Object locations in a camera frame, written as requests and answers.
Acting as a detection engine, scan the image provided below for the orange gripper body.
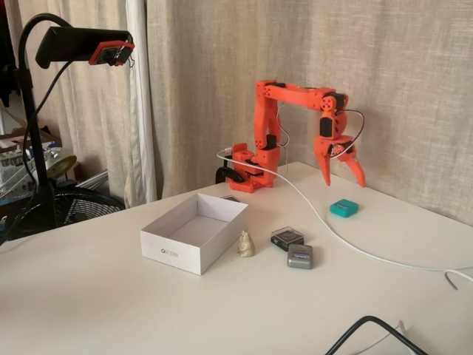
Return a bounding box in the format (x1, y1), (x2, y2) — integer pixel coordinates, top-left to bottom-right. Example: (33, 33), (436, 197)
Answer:
(313, 135), (358, 160)

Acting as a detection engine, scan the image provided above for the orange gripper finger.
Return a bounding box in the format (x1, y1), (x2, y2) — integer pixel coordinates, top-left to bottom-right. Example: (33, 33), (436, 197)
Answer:
(314, 147), (333, 186)
(339, 152), (367, 188)

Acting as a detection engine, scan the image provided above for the green cube case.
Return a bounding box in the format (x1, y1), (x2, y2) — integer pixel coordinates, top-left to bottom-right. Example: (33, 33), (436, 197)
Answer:
(329, 198), (359, 218)

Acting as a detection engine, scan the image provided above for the orange robot base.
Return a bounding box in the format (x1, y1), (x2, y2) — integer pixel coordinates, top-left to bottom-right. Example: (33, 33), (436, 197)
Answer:
(225, 142), (279, 194)

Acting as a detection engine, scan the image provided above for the white cardboard bin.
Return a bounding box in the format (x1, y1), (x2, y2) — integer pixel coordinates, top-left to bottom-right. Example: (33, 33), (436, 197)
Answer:
(139, 192), (249, 277)

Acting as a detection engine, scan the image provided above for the beige linen curtain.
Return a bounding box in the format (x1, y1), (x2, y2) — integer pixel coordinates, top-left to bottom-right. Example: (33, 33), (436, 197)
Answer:
(146, 0), (473, 226)

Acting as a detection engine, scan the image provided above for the grey metal case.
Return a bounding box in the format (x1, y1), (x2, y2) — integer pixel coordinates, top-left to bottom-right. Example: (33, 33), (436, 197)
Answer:
(286, 243), (314, 269)

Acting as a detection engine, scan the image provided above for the black table clamp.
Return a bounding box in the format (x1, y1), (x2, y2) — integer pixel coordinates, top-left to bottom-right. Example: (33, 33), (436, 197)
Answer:
(215, 166), (245, 185)

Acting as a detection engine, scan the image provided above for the beige animal figurine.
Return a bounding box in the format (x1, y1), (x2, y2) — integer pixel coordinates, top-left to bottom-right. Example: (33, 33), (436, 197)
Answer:
(236, 229), (256, 258)

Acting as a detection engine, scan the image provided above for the black floor fan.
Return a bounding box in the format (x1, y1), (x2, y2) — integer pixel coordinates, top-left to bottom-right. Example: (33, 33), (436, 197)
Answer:
(0, 186), (125, 241)

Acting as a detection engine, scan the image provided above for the beige lamp shade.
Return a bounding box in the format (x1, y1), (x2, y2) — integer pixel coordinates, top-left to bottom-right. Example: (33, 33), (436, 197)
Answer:
(46, 147), (78, 177)

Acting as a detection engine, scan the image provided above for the black gooseneck stand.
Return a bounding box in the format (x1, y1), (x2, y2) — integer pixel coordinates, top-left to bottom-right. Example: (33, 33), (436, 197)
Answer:
(5, 13), (73, 241)

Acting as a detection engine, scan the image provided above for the brown cardboard box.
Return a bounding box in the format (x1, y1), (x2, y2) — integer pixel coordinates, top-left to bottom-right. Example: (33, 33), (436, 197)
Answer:
(0, 106), (62, 151)

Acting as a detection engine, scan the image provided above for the thin servo wire loop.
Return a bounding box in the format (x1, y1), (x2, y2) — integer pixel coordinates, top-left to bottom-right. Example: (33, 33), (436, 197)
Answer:
(343, 109), (366, 149)

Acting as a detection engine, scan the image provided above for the long white cable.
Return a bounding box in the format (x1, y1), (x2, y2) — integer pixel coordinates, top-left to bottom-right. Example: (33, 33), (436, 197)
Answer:
(216, 146), (473, 273)

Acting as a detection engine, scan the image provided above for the short white cable end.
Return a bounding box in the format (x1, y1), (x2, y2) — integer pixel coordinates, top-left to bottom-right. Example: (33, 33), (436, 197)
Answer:
(444, 268), (473, 291)

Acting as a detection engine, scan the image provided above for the thick black cable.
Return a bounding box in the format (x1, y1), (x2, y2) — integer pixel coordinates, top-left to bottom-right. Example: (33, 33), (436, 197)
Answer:
(324, 315), (429, 355)

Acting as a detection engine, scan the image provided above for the red overhead camera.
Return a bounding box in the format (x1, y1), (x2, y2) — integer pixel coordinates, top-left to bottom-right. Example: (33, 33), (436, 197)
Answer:
(88, 41), (136, 68)

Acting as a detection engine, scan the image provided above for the black camera holder bar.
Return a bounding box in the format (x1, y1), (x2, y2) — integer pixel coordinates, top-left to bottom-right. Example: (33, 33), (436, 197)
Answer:
(35, 26), (134, 70)

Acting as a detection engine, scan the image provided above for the black camera cable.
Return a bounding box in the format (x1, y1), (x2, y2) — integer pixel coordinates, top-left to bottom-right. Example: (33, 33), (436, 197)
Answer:
(3, 58), (73, 241)

